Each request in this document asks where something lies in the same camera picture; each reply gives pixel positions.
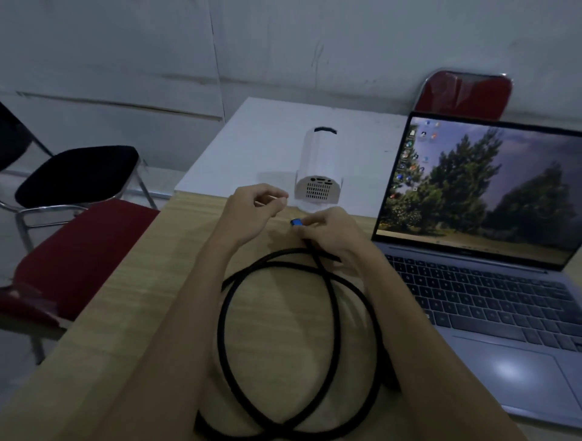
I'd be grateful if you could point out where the person's left hand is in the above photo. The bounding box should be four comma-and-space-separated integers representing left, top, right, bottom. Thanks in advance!
217, 184, 290, 249

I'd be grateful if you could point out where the person's right hand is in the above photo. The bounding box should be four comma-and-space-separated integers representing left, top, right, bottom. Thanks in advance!
293, 207, 379, 274

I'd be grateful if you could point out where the black cable with blue plug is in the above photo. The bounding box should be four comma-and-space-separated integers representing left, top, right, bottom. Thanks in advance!
195, 218, 402, 441

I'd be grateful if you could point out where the person's left forearm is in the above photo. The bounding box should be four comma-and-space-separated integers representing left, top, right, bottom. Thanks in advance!
89, 226, 256, 441

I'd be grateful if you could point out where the person's right forearm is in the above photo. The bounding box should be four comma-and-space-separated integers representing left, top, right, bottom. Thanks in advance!
336, 247, 530, 441

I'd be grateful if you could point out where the white mini projector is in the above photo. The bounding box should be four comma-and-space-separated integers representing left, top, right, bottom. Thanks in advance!
293, 126, 345, 206

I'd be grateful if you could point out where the grey laptop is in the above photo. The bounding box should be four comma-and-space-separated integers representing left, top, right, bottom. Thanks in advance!
370, 111, 582, 430

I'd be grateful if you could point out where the black padded chair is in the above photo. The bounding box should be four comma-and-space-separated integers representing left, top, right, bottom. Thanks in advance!
0, 101, 159, 230

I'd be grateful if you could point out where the red padded chair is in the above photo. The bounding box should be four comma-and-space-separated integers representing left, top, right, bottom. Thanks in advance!
0, 199, 161, 366

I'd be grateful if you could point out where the red chair with chrome frame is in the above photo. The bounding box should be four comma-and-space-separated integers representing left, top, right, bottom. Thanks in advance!
413, 68, 514, 122

